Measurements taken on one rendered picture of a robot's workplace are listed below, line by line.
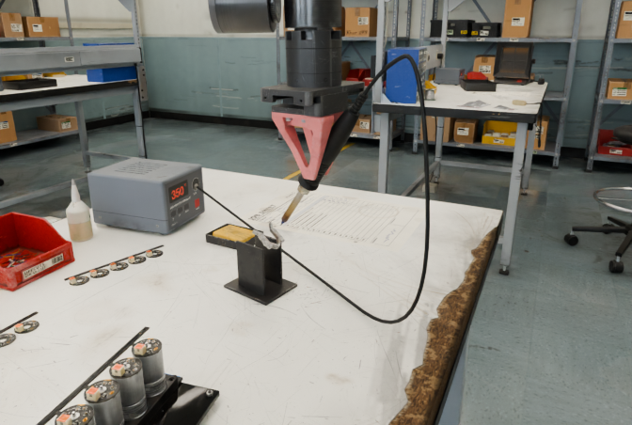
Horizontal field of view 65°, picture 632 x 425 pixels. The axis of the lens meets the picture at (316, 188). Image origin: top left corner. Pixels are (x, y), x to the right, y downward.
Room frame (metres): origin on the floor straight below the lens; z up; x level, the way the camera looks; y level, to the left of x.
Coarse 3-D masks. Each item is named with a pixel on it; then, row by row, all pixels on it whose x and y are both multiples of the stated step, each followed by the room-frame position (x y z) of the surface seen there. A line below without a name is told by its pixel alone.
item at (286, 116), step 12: (276, 108) 0.51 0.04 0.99; (288, 108) 0.50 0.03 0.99; (300, 108) 0.49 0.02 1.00; (276, 120) 0.51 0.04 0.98; (288, 120) 0.50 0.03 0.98; (300, 120) 0.50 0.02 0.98; (312, 120) 0.48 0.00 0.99; (324, 120) 0.48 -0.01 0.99; (288, 132) 0.51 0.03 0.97; (312, 132) 0.49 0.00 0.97; (324, 132) 0.49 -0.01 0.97; (288, 144) 0.52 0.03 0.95; (300, 144) 0.52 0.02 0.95; (312, 144) 0.49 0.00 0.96; (324, 144) 0.50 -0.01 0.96; (300, 156) 0.51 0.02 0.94; (312, 156) 0.50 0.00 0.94; (300, 168) 0.51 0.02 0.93; (312, 168) 0.50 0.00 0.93; (312, 180) 0.51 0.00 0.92
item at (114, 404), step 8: (112, 392) 0.31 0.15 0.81; (112, 400) 0.30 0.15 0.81; (120, 400) 0.31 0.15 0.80; (96, 408) 0.30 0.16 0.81; (104, 408) 0.30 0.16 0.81; (112, 408) 0.30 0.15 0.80; (120, 408) 0.31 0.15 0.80; (96, 416) 0.30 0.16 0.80; (104, 416) 0.30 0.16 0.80; (112, 416) 0.30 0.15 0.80; (120, 416) 0.31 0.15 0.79; (96, 424) 0.30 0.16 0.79; (104, 424) 0.30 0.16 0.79; (112, 424) 0.30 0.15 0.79; (120, 424) 0.31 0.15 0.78
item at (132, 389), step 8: (128, 368) 0.33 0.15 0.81; (136, 376) 0.33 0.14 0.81; (120, 384) 0.32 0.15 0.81; (128, 384) 0.32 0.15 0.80; (136, 384) 0.33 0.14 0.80; (120, 392) 0.32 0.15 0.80; (128, 392) 0.32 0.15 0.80; (136, 392) 0.33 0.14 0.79; (144, 392) 0.34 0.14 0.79; (128, 400) 0.32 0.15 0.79; (136, 400) 0.33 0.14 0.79; (144, 400) 0.33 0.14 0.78; (128, 408) 0.32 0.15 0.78; (136, 408) 0.33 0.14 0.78; (144, 408) 0.33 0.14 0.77; (128, 416) 0.32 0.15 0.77; (136, 416) 0.33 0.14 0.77
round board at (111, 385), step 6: (96, 384) 0.32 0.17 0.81; (102, 384) 0.32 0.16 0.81; (108, 384) 0.32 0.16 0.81; (114, 384) 0.32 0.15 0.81; (108, 390) 0.31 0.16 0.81; (114, 390) 0.31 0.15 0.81; (84, 396) 0.30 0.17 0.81; (102, 396) 0.30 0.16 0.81; (108, 396) 0.30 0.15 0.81; (114, 396) 0.30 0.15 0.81; (90, 402) 0.30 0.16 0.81; (96, 402) 0.30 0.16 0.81
